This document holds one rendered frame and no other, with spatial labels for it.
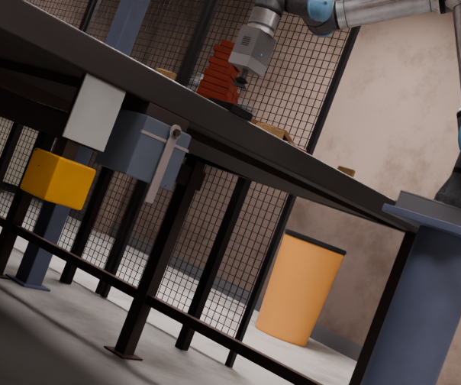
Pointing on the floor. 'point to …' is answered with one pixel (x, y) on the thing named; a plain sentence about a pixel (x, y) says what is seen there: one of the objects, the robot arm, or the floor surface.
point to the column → (425, 302)
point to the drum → (298, 287)
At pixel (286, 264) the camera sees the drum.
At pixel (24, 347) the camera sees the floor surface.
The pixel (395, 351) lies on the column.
